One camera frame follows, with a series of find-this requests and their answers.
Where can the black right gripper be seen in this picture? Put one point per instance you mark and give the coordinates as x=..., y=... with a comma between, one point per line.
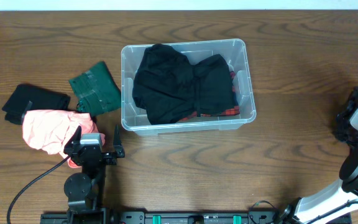
x=338, y=134

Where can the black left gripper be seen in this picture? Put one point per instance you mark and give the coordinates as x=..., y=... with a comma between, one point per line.
x=105, y=155

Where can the salmon pink cloth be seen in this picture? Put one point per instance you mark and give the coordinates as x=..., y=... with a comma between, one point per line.
x=50, y=130

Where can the dark green cloth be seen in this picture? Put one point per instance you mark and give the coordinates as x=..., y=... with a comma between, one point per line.
x=96, y=91

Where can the black garment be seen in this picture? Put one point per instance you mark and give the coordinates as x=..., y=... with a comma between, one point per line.
x=171, y=89

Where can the red black plaid cloth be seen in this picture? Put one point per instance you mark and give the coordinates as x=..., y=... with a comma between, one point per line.
x=229, y=112

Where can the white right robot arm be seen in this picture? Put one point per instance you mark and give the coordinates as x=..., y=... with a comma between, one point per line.
x=341, y=197

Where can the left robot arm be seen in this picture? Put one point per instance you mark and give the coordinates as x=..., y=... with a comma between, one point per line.
x=85, y=189

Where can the clear plastic storage bin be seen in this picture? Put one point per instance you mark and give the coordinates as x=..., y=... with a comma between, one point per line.
x=234, y=52

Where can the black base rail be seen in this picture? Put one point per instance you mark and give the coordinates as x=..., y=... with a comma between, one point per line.
x=138, y=217

